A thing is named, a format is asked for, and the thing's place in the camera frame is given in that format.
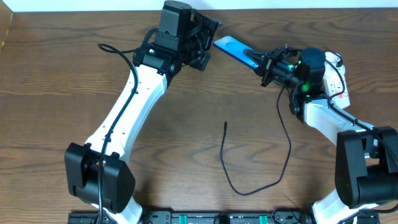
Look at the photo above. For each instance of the white wall charger adapter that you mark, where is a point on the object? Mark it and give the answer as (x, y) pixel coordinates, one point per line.
(329, 70)

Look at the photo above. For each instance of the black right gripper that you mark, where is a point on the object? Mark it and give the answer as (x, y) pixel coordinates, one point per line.
(268, 66)

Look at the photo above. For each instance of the white power strip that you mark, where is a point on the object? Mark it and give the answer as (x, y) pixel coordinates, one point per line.
(333, 85)

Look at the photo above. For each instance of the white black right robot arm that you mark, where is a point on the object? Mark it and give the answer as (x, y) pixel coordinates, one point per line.
(366, 156)

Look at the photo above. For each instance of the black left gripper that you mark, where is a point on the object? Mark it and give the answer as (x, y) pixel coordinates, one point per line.
(207, 40)

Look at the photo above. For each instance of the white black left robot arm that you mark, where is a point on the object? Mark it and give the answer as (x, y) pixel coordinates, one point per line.
(97, 171)

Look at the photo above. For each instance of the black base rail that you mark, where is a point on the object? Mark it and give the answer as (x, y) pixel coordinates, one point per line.
(166, 217)

